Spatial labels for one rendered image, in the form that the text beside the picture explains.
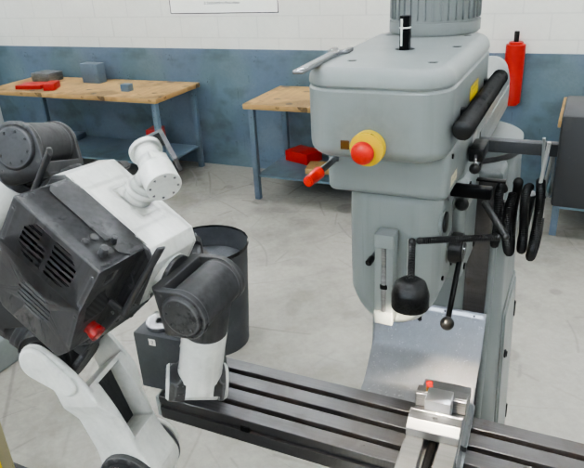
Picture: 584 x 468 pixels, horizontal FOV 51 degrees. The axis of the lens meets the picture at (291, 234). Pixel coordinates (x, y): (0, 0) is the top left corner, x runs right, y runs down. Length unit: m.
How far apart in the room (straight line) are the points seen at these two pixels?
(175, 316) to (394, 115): 0.51
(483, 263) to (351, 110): 0.83
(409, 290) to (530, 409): 2.19
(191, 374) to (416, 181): 0.57
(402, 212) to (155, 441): 0.77
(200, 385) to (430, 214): 0.57
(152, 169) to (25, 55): 6.97
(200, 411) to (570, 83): 4.37
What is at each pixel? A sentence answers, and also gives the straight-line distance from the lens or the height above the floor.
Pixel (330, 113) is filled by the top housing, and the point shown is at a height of 1.81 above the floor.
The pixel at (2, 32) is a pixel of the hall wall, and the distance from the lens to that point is 8.26.
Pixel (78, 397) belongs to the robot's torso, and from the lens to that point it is 1.44.
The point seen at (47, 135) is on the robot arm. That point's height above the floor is 1.78.
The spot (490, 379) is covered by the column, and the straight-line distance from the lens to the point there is 2.02.
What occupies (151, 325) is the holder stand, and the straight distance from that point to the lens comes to 1.79.
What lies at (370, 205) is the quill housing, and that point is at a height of 1.59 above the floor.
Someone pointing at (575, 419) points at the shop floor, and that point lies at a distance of 3.31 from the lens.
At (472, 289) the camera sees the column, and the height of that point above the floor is 1.17.
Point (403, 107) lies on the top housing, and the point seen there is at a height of 1.83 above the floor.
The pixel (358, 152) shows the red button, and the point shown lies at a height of 1.76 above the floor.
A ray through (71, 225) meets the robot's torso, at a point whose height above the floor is 1.68.
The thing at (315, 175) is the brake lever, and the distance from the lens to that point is 1.11.
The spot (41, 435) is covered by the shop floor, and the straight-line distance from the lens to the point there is 3.37.
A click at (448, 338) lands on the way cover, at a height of 1.02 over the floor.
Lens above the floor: 2.08
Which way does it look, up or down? 25 degrees down
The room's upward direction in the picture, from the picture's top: 3 degrees counter-clockwise
